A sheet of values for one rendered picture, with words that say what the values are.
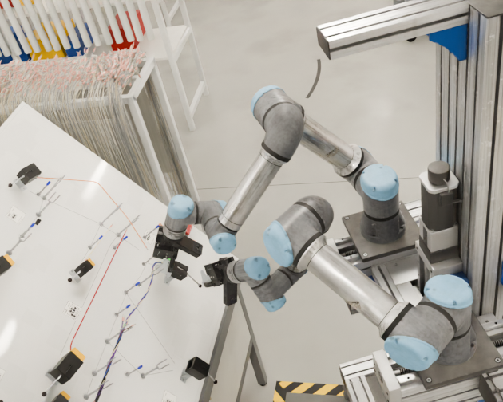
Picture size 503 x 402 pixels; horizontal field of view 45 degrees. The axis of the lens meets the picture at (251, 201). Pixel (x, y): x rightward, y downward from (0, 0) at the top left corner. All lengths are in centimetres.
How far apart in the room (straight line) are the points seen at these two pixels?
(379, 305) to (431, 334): 14
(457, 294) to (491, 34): 63
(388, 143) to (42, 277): 303
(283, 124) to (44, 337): 93
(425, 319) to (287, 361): 174
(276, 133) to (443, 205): 49
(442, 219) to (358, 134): 289
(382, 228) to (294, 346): 139
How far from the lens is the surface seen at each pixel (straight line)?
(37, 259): 202
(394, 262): 214
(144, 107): 306
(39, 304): 197
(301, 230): 162
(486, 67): 144
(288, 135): 172
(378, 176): 197
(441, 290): 163
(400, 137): 454
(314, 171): 431
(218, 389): 244
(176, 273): 218
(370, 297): 158
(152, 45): 502
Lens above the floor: 262
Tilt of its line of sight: 39 degrees down
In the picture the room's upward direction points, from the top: 14 degrees counter-clockwise
